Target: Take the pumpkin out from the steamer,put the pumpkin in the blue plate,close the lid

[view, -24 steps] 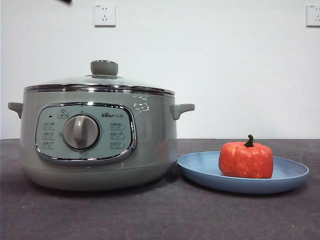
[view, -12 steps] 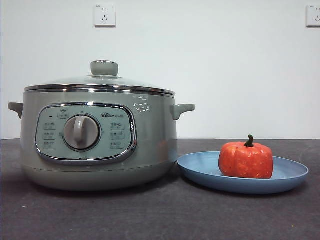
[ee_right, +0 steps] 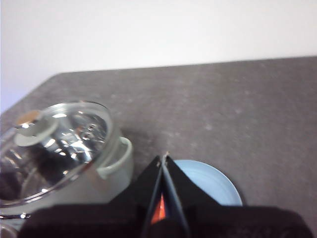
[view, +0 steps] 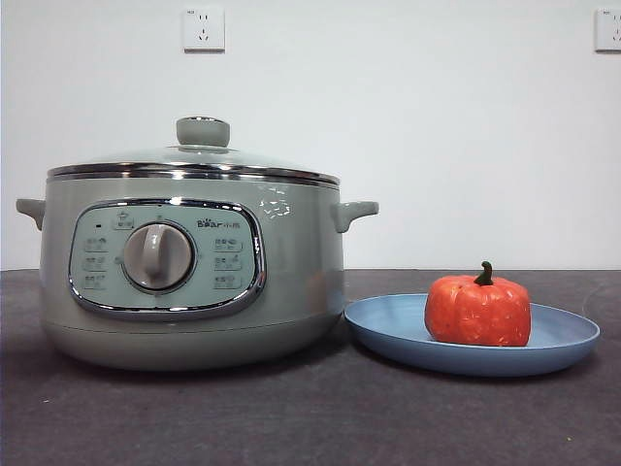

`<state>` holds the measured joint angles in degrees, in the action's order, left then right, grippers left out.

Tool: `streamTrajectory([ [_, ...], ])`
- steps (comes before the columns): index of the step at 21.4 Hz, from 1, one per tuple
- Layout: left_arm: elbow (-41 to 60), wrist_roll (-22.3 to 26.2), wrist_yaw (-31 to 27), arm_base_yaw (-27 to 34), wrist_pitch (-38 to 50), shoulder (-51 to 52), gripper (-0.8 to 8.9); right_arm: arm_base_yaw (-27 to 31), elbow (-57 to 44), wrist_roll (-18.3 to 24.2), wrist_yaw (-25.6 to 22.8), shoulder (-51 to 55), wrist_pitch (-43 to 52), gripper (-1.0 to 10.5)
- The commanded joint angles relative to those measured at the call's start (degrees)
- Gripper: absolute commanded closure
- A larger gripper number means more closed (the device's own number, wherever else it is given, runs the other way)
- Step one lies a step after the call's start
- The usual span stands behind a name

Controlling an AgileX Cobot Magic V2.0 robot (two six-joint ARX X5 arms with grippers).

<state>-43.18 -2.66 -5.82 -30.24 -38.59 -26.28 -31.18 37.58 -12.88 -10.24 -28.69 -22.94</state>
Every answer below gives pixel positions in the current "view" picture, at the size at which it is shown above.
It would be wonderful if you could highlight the white wall socket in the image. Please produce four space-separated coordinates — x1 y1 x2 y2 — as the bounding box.
182 6 227 54
594 8 621 53

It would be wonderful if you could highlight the glass lid with green knob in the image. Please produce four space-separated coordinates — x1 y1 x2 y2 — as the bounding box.
47 116 342 189

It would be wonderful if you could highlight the blue plate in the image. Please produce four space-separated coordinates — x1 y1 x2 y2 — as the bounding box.
343 292 602 378

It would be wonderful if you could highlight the pale green electric steamer pot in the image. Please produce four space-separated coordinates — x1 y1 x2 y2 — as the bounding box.
16 175 380 373

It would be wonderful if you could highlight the orange pumpkin with green stem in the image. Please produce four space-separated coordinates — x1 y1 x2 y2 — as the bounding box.
424 260 533 348

